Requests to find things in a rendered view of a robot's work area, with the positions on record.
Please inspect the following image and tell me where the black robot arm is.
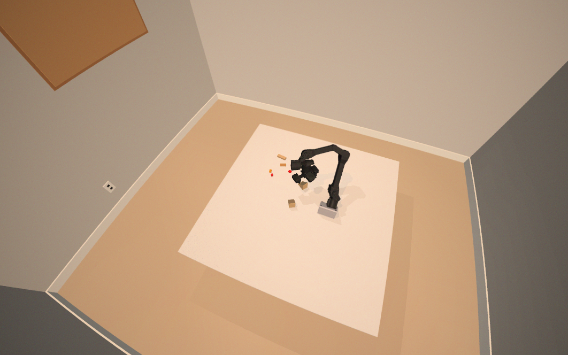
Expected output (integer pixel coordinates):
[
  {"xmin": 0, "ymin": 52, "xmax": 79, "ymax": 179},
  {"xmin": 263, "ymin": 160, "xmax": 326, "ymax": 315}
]
[{"xmin": 290, "ymin": 144, "xmax": 350, "ymax": 209}]

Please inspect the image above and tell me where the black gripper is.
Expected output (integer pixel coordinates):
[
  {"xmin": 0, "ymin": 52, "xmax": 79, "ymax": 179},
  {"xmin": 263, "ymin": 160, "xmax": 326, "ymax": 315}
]
[{"xmin": 292, "ymin": 165, "xmax": 319, "ymax": 184}]

